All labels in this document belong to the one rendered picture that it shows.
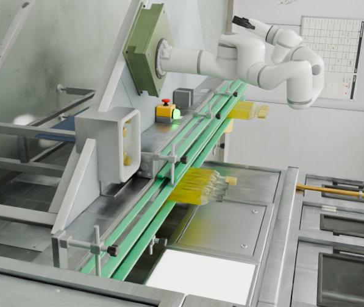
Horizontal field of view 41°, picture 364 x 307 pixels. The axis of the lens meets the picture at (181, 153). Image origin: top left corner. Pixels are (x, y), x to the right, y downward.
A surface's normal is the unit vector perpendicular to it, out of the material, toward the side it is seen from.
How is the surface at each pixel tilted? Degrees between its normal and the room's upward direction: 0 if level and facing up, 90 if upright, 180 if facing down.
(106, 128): 90
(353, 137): 90
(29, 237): 90
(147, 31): 90
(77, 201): 0
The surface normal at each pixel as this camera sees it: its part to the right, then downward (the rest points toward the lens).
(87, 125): -0.28, 0.33
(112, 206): 0.03, -0.93
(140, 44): -0.15, -0.51
